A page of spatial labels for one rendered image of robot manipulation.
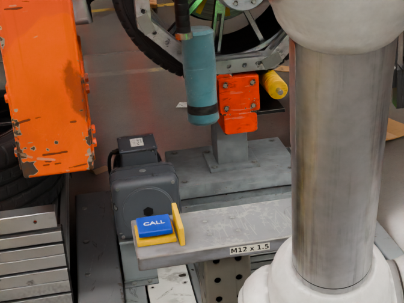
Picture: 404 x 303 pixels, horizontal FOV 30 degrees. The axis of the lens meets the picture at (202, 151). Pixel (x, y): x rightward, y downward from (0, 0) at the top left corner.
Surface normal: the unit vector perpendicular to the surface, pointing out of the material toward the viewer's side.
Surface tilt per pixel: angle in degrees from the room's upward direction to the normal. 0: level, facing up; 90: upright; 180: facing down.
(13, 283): 90
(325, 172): 111
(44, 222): 90
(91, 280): 0
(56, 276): 90
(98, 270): 0
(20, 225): 90
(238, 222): 0
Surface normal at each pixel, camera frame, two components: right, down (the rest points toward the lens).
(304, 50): -0.77, 0.50
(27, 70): 0.17, 0.37
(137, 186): 0.12, -0.01
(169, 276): -0.07, -0.92
